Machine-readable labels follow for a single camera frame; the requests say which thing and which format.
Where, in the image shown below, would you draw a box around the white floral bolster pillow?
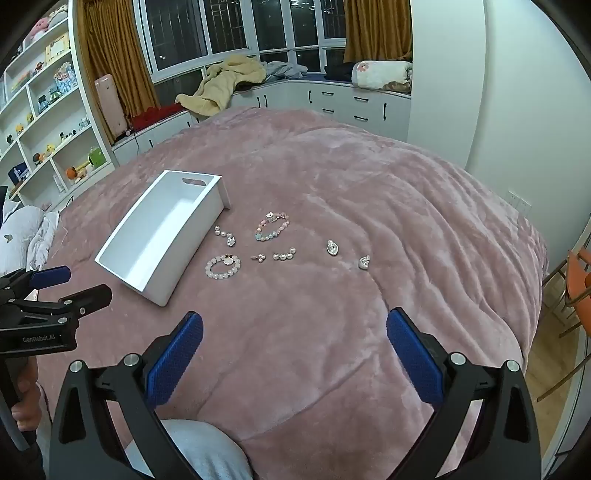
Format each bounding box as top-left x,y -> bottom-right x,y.
352,60 -> 413,90

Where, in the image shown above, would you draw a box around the person's left hand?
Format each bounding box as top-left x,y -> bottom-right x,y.
10,355 -> 47,432

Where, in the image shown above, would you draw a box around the orange chair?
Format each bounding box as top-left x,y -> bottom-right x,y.
538,249 -> 591,402

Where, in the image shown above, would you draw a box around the white plastic storage box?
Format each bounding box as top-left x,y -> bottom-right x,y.
94,170 -> 230,306

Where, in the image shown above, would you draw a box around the pink suitcase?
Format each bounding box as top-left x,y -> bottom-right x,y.
95,74 -> 127,137

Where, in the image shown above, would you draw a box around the white bead bracelet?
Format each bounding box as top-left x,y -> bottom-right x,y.
205,254 -> 242,280

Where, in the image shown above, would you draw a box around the colourful bead bracelet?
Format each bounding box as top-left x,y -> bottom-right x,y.
253,211 -> 291,244

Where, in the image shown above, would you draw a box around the person's grey trouser leg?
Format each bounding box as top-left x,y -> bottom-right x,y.
124,419 -> 254,480

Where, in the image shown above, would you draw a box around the white bookshelf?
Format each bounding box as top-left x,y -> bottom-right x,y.
0,0 -> 116,204

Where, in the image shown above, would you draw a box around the white window seat cabinets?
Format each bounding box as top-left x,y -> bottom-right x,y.
113,78 -> 411,167

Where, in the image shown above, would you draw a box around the yellow fleece blanket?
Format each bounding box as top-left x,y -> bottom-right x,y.
175,55 -> 267,117

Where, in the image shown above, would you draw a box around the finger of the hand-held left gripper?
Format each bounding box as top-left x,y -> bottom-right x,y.
0,266 -> 71,301
9,285 -> 113,320

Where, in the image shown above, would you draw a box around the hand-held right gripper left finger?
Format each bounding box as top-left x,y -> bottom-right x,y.
48,311 -> 205,480

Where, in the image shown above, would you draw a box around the pink plush blanket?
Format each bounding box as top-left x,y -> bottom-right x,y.
28,107 -> 550,480

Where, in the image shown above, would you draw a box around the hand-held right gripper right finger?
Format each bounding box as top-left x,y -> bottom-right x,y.
386,307 -> 542,480

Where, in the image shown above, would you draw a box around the pearl bracelet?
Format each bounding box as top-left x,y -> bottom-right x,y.
213,224 -> 238,248

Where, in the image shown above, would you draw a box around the mustard curtain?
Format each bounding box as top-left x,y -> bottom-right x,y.
76,0 -> 160,118
344,0 -> 413,63

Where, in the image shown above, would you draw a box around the grey clothes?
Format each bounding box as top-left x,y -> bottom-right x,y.
265,61 -> 309,83

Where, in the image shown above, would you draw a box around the bay window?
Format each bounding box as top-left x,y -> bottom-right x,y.
139,0 -> 347,84

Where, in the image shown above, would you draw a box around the red cushion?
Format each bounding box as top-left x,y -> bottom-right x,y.
130,102 -> 185,131

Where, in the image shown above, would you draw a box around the white crumpled quilt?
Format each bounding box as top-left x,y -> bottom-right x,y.
0,205 -> 58,278

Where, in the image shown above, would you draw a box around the dark clothes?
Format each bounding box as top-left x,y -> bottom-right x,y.
323,62 -> 354,84

